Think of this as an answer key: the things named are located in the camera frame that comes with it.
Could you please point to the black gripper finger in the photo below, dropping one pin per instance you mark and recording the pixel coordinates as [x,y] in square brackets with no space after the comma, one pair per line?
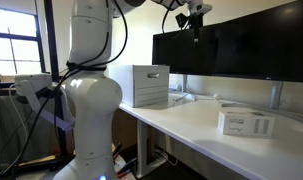
[195,37]

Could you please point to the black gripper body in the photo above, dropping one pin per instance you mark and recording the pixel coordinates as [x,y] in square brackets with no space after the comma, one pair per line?
[196,21]

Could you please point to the small white glasses box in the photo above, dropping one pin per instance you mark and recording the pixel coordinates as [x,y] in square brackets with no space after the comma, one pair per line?
[246,124]

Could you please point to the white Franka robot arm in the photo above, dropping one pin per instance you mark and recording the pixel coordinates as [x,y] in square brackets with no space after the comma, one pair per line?
[91,100]

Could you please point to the white box device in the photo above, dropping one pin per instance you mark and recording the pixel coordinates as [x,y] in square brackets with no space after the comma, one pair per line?
[32,81]

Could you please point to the black computer monitor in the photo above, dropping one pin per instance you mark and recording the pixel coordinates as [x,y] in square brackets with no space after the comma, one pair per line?
[264,43]
[204,56]

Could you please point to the small white ball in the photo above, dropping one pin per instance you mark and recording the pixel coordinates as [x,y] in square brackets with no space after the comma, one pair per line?
[217,96]

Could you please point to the white foam board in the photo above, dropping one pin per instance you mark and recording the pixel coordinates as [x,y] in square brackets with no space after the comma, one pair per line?
[147,85]

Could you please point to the brown wooden panel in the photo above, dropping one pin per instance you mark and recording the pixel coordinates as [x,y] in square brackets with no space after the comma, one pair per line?
[124,130]

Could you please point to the white table leg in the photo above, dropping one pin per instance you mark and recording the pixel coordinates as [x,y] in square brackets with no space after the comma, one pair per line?
[142,146]

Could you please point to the black vertical stand pole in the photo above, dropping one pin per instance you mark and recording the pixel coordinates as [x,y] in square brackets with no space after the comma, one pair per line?
[48,33]

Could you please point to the grey fabric panel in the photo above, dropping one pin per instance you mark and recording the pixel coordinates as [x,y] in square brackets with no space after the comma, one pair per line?
[4,133]

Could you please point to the silver monitor post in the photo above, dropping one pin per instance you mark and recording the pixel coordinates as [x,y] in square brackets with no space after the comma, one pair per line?
[185,83]
[276,95]

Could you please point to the window with dark frame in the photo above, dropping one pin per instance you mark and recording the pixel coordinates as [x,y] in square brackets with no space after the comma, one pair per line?
[14,50]

